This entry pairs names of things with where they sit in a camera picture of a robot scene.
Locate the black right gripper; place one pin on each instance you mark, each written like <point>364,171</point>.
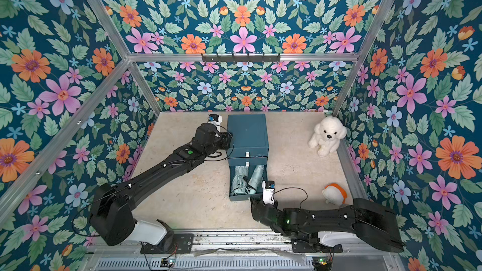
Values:
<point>257,206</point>

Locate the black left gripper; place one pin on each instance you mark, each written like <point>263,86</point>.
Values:
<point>224,138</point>

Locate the mint green umbrella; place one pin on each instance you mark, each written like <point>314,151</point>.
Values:
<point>256,179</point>
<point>239,181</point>

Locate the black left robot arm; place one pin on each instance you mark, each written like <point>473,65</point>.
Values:
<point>111,213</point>

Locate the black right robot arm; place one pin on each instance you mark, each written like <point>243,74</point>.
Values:
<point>364,220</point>

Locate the teal drawer cabinet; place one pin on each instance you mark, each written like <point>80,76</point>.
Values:
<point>250,147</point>

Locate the white plush dog toy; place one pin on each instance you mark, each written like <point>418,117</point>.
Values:
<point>327,136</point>

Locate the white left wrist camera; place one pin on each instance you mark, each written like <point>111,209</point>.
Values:
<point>215,119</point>

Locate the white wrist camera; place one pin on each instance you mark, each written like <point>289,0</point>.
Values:
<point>268,192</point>
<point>215,119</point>

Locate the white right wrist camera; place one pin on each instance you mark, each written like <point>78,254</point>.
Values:
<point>268,192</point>

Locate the aluminium front rail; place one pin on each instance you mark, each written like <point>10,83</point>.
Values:
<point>238,250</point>

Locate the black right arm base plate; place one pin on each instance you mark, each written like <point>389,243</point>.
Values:
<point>310,243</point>

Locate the black wall hook rail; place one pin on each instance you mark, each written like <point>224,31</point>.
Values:
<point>235,58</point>

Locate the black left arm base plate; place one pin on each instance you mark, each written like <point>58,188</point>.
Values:
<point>181,243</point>

